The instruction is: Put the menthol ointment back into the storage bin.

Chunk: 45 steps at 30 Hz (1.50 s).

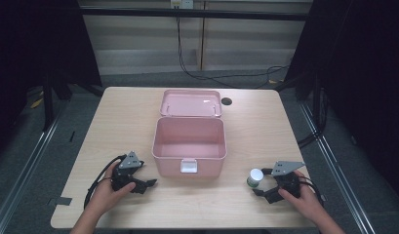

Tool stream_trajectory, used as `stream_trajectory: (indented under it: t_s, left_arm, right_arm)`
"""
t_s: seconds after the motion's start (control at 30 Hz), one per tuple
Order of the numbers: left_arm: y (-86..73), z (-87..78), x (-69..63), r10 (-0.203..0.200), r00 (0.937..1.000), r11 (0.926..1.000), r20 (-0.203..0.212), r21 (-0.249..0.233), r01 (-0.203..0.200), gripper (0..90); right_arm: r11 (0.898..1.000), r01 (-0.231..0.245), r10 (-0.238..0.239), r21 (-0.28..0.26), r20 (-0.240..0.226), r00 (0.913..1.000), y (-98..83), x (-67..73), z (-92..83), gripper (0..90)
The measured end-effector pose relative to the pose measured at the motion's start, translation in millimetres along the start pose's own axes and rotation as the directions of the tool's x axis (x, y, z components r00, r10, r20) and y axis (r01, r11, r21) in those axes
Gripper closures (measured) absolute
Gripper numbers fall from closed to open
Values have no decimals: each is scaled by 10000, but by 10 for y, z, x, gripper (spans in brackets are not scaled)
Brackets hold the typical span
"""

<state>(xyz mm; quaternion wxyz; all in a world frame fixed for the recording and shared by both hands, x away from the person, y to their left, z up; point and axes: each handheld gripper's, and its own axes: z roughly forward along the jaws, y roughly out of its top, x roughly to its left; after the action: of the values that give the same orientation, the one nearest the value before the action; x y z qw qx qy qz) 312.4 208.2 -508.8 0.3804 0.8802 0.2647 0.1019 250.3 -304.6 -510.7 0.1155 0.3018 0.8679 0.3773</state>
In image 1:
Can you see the yellow tape piece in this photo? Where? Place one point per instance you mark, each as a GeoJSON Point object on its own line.
{"type": "Point", "coordinates": [36, 103]}

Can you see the metal floor rail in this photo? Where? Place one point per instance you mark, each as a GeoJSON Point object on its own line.
{"type": "Point", "coordinates": [337, 175]}
{"type": "Point", "coordinates": [23, 172]}

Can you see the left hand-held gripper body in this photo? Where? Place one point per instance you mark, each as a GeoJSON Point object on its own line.
{"type": "Point", "coordinates": [124, 177]}

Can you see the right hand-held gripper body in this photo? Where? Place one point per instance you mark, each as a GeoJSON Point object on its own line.
{"type": "Point", "coordinates": [286, 182]}

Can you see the black horizontal metal bar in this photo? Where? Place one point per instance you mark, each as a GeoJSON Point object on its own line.
{"type": "Point", "coordinates": [193, 14]}

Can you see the grey tape strip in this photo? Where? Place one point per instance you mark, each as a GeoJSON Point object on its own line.
{"type": "Point", "coordinates": [61, 201]}

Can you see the white wall outlet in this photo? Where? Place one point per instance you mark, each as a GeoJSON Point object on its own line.
{"type": "Point", "coordinates": [181, 4]}

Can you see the person's right hand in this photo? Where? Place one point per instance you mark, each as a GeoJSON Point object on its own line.
{"type": "Point", "coordinates": [304, 201]}

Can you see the black metal stand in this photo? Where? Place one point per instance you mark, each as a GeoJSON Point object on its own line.
{"type": "Point", "coordinates": [316, 104]}
{"type": "Point", "coordinates": [48, 104]}

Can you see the black curtain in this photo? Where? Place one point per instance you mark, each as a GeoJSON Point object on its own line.
{"type": "Point", "coordinates": [37, 65]}
{"type": "Point", "coordinates": [363, 81]}

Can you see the round black table grommet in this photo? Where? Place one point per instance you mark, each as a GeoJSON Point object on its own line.
{"type": "Point", "coordinates": [226, 101]}

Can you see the person's left hand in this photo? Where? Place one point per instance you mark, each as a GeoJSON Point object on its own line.
{"type": "Point", "coordinates": [106, 194]}

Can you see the white-capped small green bottle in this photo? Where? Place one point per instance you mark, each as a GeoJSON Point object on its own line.
{"type": "Point", "coordinates": [255, 178]}

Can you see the pink plastic storage box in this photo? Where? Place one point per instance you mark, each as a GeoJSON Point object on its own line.
{"type": "Point", "coordinates": [189, 139]}

